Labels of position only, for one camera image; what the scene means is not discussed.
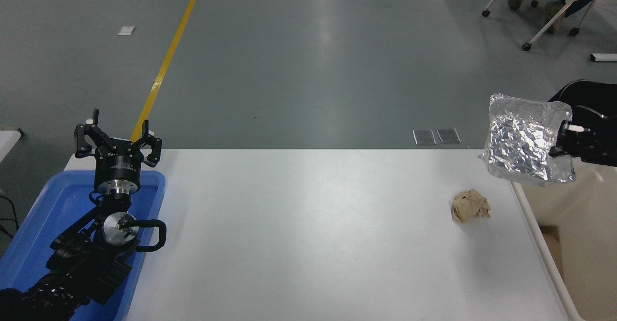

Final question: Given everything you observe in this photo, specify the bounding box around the person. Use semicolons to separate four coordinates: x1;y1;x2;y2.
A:
507;0;617;35

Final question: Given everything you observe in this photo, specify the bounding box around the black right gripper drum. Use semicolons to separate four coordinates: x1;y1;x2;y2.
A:
581;124;617;168

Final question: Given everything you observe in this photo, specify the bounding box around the black chair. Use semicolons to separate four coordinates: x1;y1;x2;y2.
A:
550;79;617;125

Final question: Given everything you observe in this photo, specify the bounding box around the white-framed wheeled chair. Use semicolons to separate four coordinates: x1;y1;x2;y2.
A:
482;0;601;52

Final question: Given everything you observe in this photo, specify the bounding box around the large pale bin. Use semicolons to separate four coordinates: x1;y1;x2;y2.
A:
510;160;617;321

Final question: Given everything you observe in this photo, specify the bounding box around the black cable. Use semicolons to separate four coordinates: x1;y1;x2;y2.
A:
0;188;21;240

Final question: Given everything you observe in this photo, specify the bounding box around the foil tray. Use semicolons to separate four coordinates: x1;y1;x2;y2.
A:
480;93;577;187

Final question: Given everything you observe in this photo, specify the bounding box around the white side table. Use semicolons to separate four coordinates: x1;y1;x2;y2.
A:
0;123;25;163

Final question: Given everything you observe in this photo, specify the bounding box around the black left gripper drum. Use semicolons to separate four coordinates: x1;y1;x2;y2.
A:
94;140;145;183

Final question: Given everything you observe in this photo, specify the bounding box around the brown cardboard piece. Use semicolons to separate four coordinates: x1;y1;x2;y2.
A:
540;227;565;283

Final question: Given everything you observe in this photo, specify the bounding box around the crumpled tan paper ball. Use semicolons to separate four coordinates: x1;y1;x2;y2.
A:
451;189;492;224

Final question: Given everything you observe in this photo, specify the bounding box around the metal floor plate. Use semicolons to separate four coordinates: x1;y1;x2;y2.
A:
437;128;462;145
413;129;437;146

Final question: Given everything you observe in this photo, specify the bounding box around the blue plastic tray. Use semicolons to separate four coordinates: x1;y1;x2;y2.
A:
0;169;166;321

